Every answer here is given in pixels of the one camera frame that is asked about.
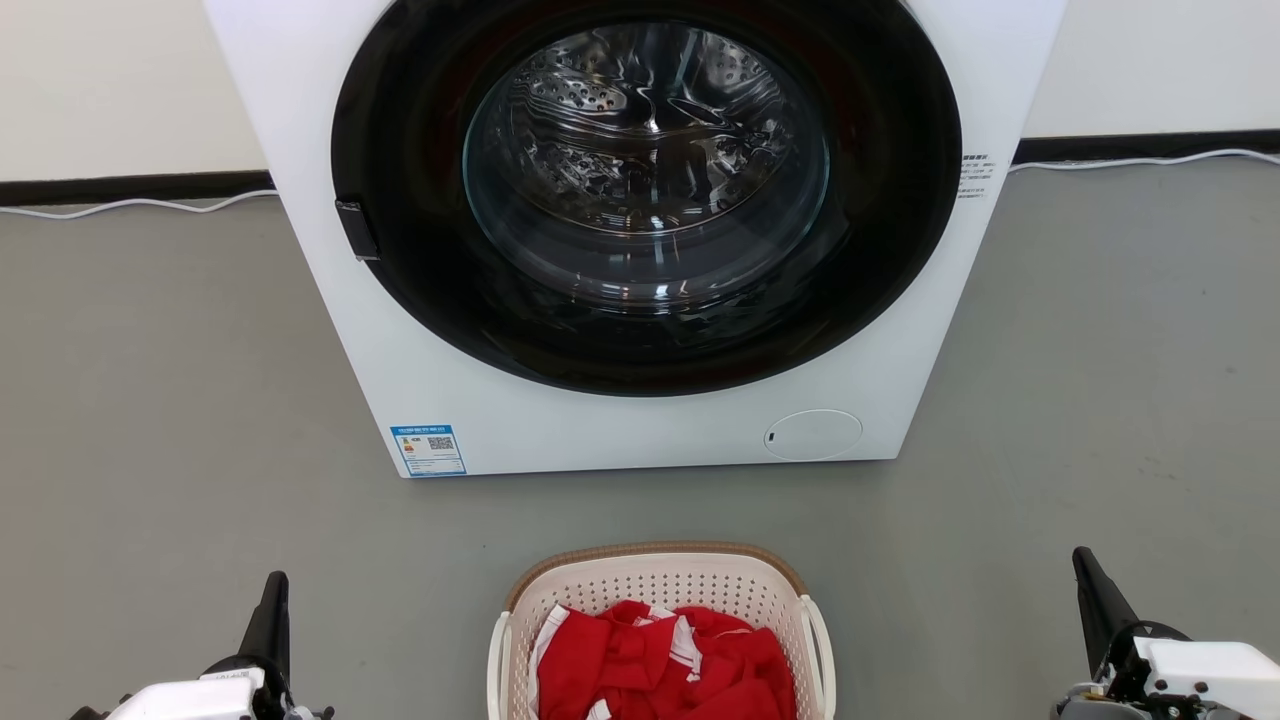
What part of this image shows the cream perforated laundry basket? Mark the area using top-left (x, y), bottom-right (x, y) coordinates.
top-left (487, 542), bottom-right (837, 720)

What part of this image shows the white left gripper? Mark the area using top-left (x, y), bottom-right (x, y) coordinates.
top-left (70, 572), bottom-right (333, 720)

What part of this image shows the white floor cable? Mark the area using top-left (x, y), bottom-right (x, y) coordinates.
top-left (0, 189), bottom-right (279, 220)
top-left (1008, 149), bottom-right (1280, 174)

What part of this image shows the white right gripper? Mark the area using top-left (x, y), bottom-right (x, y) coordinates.
top-left (1055, 547), bottom-right (1280, 720)

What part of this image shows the small printed text label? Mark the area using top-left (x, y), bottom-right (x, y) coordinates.
top-left (957, 153), bottom-right (998, 201)

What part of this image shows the blue energy label sticker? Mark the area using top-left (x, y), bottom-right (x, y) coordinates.
top-left (390, 425), bottom-right (468, 478)

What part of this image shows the black wall baseboard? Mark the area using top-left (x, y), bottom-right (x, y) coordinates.
top-left (1013, 129), bottom-right (1280, 166)
top-left (0, 170), bottom-right (276, 207)

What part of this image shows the round white filter cover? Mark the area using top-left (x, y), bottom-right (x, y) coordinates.
top-left (764, 409), bottom-right (864, 463)

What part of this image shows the black washer door handle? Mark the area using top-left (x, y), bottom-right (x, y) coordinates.
top-left (335, 200), bottom-right (381, 263)

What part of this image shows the black round glass washer door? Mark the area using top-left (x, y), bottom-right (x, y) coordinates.
top-left (331, 0), bottom-right (963, 397)

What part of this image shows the red and white clothing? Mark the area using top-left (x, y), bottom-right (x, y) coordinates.
top-left (530, 600), bottom-right (798, 720)

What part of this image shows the white front-load washing machine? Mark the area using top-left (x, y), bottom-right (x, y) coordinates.
top-left (203, 0), bottom-right (1069, 479)

